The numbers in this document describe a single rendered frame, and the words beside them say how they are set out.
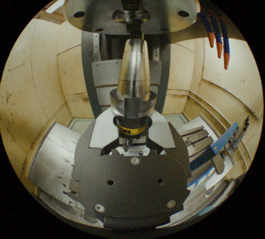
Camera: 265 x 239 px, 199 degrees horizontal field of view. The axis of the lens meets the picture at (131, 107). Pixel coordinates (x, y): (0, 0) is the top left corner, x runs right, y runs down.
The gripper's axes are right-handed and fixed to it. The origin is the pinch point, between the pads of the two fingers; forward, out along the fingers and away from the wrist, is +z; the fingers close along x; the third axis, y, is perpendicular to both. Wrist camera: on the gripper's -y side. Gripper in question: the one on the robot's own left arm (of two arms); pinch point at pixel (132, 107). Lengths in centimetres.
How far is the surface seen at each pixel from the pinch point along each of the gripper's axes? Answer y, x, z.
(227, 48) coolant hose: -15.6, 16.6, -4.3
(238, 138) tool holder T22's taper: 3.8, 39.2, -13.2
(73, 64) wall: -17, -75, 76
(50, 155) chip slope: 58, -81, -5
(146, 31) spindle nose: -13.9, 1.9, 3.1
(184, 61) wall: -28, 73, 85
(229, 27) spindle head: -26.8, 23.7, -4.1
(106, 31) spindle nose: -13.4, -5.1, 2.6
